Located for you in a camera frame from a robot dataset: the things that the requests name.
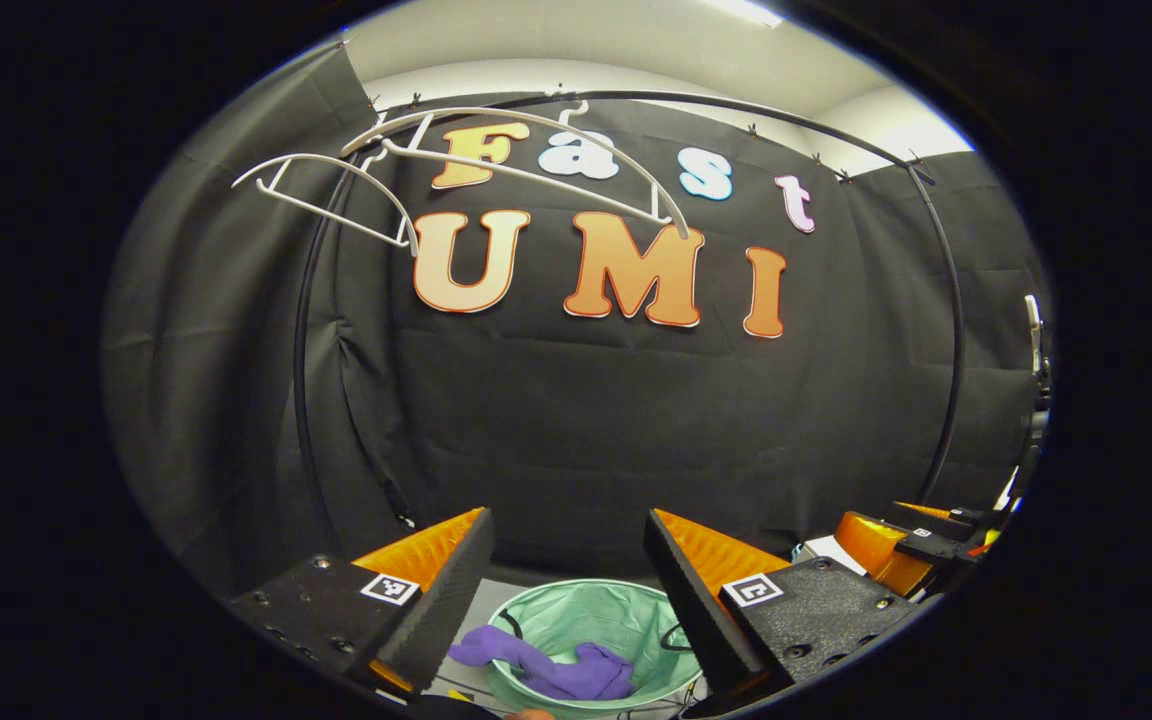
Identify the black backdrop cloth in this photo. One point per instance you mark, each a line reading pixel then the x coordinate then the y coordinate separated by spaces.
pixel 586 430

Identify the long ceiling light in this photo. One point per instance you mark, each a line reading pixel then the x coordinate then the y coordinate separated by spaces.
pixel 748 10

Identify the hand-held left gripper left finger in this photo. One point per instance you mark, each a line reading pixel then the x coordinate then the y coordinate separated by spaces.
pixel 441 610

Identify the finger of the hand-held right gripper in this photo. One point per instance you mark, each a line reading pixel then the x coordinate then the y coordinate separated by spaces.
pixel 876 545
pixel 956 520

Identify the white box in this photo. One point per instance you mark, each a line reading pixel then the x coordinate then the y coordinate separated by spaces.
pixel 826 553

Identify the white clothes hanger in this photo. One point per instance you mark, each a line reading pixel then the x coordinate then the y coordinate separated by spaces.
pixel 336 163
pixel 536 178

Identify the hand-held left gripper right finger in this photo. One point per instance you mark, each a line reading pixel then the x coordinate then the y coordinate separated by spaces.
pixel 696 610

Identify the green laundry hamper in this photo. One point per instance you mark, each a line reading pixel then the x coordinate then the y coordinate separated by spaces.
pixel 596 615

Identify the purple ribbed shirt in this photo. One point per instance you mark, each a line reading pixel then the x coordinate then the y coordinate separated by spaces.
pixel 576 675

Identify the black clothes rack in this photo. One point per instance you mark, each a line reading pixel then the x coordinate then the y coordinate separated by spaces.
pixel 954 330

